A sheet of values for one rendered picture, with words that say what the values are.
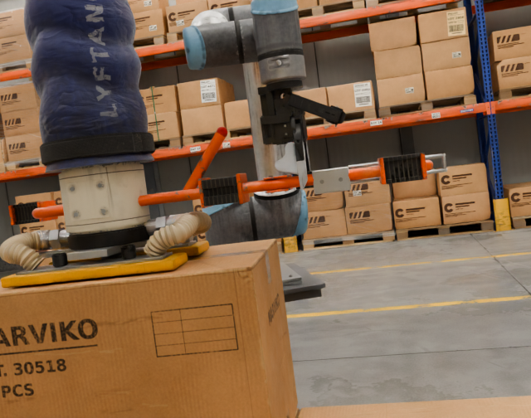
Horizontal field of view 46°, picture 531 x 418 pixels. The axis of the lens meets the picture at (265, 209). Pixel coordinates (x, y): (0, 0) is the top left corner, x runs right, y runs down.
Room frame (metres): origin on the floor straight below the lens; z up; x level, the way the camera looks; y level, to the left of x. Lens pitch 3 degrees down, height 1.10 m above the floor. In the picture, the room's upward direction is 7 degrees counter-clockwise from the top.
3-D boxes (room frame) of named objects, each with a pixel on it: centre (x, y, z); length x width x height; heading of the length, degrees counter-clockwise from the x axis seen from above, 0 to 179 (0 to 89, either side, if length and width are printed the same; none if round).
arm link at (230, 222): (2.07, 0.12, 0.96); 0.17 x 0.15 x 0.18; 92
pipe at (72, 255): (1.29, 0.32, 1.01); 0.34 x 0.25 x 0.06; 82
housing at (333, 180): (1.23, -0.14, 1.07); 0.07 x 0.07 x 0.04; 82
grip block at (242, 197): (1.26, 0.08, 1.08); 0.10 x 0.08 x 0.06; 172
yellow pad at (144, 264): (1.20, 0.34, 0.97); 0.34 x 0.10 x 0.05; 82
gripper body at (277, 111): (1.24, -0.06, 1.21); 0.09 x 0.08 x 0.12; 80
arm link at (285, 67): (1.24, -0.07, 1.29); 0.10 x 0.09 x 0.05; 170
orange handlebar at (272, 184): (1.39, 0.11, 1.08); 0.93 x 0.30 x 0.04; 82
